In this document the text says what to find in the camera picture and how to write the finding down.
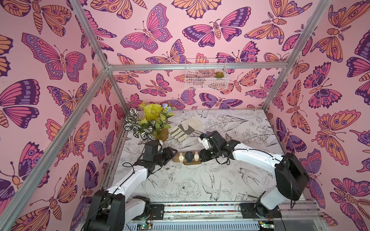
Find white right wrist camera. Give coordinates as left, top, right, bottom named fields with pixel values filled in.
left=198, top=134, right=210, bottom=150

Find black chunky sport watch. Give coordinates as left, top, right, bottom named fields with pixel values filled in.
left=185, top=151, right=194, bottom=163

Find translucent beige watch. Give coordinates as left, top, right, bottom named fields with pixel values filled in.
left=194, top=151, right=200, bottom=162

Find small green succulent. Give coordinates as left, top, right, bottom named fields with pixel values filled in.
left=214, top=71, right=225, bottom=79

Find potted plant yellow leaves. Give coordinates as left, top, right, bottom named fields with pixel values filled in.
left=123, top=103, right=174, bottom=142

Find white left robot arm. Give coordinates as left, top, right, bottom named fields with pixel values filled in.
left=81, top=141, right=178, bottom=231

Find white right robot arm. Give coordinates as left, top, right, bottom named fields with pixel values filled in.
left=198, top=137, right=310, bottom=218

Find wooden watch stand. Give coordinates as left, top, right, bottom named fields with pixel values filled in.
left=172, top=152, right=202, bottom=166

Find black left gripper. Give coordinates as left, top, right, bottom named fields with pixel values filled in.
left=152, top=147, right=177, bottom=166

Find cream strap watch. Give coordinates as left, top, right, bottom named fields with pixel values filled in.
left=178, top=153, right=185, bottom=163

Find cream grey gardening glove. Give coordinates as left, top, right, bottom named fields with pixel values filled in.
left=169, top=117, right=204, bottom=142

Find white wire wall basket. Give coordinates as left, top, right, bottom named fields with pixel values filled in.
left=183, top=62, right=229, bottom=91

